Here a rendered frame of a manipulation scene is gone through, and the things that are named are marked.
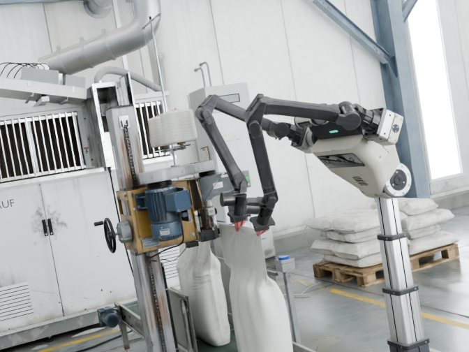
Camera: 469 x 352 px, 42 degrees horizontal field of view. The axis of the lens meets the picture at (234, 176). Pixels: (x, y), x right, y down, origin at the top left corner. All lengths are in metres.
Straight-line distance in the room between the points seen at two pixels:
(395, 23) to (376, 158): 6.21
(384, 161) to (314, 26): 5.88
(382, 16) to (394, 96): 1.12
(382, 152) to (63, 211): 3.64
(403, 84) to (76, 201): 4.85
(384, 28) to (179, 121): 6.37
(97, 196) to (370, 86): 4.53
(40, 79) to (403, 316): 3.70
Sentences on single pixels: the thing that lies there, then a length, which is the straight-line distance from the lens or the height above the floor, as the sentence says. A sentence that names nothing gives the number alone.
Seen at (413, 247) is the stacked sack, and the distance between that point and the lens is 6.10.
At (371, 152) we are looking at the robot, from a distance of 2.66.
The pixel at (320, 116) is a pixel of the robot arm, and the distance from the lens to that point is 2.43.
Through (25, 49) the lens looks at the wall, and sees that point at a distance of 7.15.
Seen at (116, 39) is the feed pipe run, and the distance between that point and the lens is 5.58.
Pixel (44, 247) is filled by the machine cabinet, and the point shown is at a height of 0.85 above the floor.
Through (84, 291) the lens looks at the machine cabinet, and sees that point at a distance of 5.83.
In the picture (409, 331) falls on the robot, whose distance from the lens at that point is 3.02.
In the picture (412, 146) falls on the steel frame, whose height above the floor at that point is 1.05.
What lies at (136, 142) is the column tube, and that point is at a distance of 3.11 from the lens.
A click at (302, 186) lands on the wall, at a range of 8.10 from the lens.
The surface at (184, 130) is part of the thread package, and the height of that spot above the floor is 1.58.
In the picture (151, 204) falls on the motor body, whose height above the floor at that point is 1.26.
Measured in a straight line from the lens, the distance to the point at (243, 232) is 2.98.
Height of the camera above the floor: 1.48
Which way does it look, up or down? 3 degrees down
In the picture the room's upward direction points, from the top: 9 degrees counter-clockwise
